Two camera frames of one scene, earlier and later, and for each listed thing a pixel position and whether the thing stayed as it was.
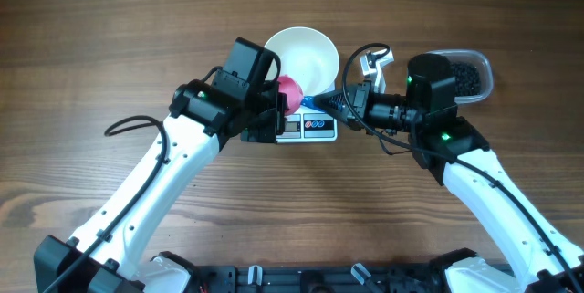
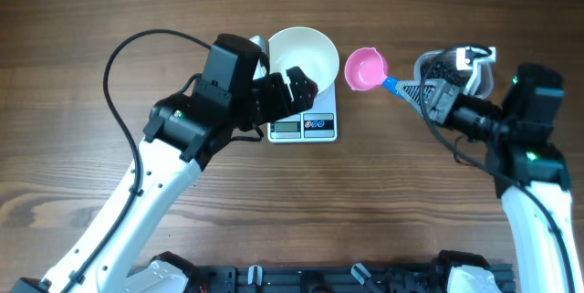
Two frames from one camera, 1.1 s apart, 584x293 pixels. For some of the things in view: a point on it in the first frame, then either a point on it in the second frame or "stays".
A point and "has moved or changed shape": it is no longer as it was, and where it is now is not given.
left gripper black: (263, 133) to (277, 97)
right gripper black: (360, 107) to (443, 102)
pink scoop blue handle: (295, 96) has moved or changed shape
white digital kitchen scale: (307, 124) stays
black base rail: (320, 278) stays
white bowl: (308, 56) stays
